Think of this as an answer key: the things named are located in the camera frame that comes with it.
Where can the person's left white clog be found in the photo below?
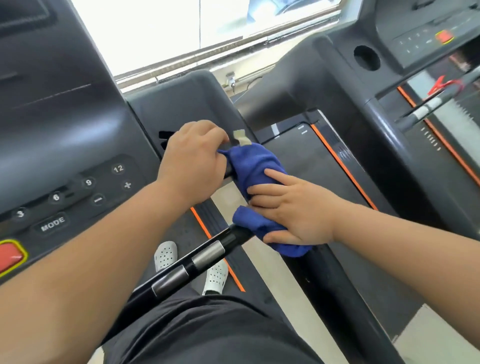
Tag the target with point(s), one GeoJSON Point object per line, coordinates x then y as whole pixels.
{"type": "Point", "coordinates": [166, 255]}

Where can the person's right white clog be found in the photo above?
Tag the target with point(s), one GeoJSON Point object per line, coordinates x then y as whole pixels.
{"type": "Point", "coordinates": [216, 279]}

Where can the neighbouring black treadmill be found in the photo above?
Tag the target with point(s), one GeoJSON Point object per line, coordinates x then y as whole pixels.
{"type": "Point", "coordinates": [307, 161]}

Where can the person's left forearm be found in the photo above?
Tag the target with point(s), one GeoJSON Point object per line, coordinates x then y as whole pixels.
{"type": "Point", "coordinates": [75, 281]}

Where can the person's right hand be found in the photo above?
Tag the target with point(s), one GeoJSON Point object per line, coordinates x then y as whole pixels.
{"type": "Point", "coordinates": [307, 213]}

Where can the person's right forearm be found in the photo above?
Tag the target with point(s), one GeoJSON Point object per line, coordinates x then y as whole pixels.
{"type": "Point", "coordinates": [412, 255]}

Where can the person's left hand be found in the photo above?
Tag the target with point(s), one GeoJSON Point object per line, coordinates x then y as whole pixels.
{"type": "Point", "coordinates": [191, 165]}

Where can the blue cleaning cloth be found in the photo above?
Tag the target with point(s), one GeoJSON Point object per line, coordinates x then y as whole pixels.
{"type": "Point", "coordinates": [251, 161]}

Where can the person's black shorts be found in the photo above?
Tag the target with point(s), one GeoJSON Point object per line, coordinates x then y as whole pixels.
{"type": "Point", "coordinates": [210, 333]}

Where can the person's white clog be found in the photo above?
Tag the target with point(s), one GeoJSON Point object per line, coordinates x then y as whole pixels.
{"type": "Point", "coordinates": [166, 255]}
{"type": "Point", "coordinates": [216, 279]}

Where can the metal window track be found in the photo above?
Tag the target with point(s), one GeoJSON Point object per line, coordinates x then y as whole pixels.
{"type": "Point", "coordinates": [187, 62]}

